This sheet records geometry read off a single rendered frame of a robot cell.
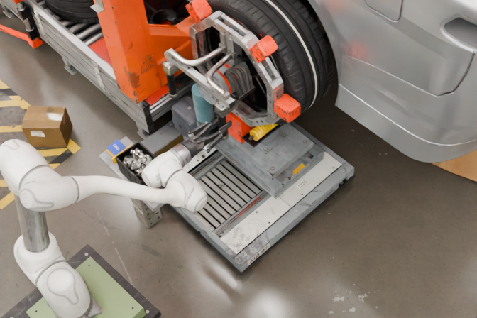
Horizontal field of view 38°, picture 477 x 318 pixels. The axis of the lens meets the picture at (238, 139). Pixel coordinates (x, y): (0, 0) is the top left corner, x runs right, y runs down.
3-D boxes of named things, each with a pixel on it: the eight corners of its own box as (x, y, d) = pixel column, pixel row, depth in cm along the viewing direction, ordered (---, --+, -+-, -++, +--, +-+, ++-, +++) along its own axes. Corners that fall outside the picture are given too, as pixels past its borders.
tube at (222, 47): (227, 52, 297) (226, 34, 289) (194, 76, 290) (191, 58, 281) (201, 33, 305) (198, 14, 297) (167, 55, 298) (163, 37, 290)
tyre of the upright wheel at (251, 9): (257, 82, 361) (348, 113, 312) (223, 106, 352) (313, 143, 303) (216, -34, 326) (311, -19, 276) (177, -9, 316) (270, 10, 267)
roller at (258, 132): (297, 112, 339) (297, 104, 334) (253, 146, 328) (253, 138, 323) (289, 106, 342) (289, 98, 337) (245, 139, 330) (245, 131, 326)
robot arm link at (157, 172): (167, 159, 288) (188, 178, 283) (138, 181, 282) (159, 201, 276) (165, 144, 280) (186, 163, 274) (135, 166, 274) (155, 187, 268)
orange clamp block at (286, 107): (285, 103, 299) (301, 113, 295) (272, 113, 296) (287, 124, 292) (285, 92, 294) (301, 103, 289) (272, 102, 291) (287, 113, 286)
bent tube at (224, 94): (259, 76, 288) (258, 57, 279) (225, 101, 280) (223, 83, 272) (231, 55, 296) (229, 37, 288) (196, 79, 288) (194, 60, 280)
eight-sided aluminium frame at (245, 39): (284, 138, 317) (284, 54, 274) (274, 146, 315) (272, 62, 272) (206, 77, 343) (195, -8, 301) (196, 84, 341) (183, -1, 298)
